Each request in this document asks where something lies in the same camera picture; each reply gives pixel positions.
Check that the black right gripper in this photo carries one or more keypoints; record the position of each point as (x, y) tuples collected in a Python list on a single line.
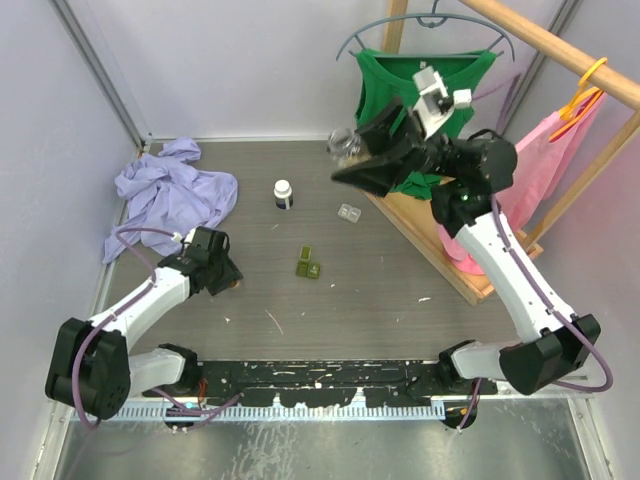
[(377, 177)]

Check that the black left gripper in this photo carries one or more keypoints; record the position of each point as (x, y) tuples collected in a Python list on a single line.
[(229, 274)]

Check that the clear pill bottle orange cap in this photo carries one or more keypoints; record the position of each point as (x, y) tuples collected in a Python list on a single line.
[(346, 148)]

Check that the green pill organizer box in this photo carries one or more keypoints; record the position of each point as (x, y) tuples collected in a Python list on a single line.
[(306, 267)]

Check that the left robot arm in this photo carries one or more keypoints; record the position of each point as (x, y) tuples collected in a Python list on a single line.
[(125, 325)]

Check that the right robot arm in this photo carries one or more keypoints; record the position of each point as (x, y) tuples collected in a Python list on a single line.
[(553, 341)]

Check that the clear pill organizer box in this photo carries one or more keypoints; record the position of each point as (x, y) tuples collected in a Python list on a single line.
[(349, 213)]

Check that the wooden clothes rack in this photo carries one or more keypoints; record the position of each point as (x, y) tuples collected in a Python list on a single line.
[(413, 218)]

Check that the lavender crumpled shirt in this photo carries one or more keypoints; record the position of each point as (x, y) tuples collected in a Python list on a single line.
[(165, 194)]

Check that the white capped dark pill bottle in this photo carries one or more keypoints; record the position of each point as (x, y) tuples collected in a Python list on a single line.
[(283, 194)]

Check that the grey clothes hanger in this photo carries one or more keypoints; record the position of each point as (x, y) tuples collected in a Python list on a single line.
[(434, 22)]

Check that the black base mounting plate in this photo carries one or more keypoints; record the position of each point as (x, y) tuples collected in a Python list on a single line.
[(393, 383)]

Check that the pink shirt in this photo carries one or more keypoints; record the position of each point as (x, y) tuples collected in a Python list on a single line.
[(544, 155)]

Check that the yellow clothes hanger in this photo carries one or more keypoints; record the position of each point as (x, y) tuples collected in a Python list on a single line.
[(580, 100)]

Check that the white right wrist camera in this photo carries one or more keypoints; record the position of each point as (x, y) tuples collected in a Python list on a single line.
[(435, 104)]

